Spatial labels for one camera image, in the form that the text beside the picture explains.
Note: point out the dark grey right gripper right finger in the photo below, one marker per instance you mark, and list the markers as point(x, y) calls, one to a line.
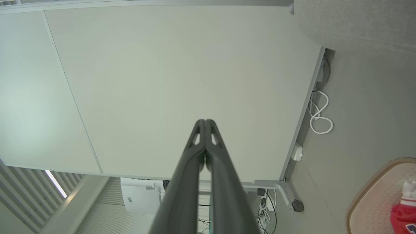
point(227, 201)

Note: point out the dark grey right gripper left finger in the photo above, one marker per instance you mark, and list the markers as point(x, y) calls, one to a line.
point(182, 195)

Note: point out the red jersey with white trim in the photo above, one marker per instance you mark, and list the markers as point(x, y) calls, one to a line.
point(403, 216)

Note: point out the black power adapter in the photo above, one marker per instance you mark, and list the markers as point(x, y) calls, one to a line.
point(260, 192)

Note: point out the white printer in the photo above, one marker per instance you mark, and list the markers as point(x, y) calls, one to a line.
point(139, 195)

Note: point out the black caster wheel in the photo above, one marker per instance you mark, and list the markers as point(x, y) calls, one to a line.
point(297, 205)

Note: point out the large white partition panel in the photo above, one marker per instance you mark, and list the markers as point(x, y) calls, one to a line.
point(162, 81)

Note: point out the beige perforated laundry basket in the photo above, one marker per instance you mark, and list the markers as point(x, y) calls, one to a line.
point(373, 201)

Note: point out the grey slatted blind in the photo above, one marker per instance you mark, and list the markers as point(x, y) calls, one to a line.
point(22, 191)

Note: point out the narrow white partition panel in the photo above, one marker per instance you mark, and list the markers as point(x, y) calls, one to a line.
point(32, 97)

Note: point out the grey partition foot bracket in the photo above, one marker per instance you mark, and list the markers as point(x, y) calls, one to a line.
point(276, 185)

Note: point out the small white wall box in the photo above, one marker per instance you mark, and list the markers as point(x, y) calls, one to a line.
point(296, 152)

